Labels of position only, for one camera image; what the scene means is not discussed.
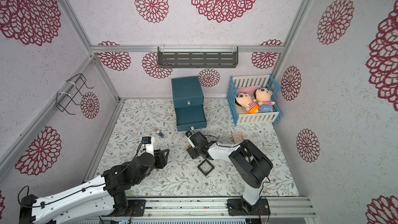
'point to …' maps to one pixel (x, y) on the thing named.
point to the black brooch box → (205, 167)
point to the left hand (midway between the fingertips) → (165, 152)
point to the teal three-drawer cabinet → (189, 101)
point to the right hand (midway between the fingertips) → (197, 147)
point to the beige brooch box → (238, 137)
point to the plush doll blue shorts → (264, 95)
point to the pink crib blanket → (250, 89)
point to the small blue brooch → (161, 135)
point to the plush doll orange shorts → (244, 100)
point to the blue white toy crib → (238, 114)
